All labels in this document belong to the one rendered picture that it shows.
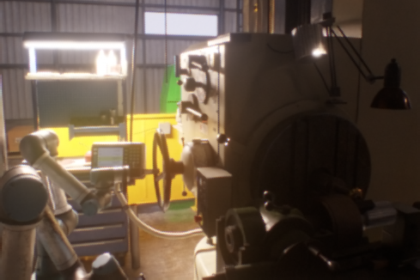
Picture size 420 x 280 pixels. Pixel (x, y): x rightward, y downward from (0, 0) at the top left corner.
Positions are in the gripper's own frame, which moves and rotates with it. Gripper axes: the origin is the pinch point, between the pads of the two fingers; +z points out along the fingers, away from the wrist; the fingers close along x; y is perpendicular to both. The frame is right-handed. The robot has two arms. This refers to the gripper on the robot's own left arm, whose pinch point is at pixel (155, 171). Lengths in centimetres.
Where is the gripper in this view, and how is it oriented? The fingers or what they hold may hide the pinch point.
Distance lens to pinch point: 177.7
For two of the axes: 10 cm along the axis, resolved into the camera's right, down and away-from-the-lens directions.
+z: 9.5, -0.4, 3.0
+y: -1.0, -9.8, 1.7
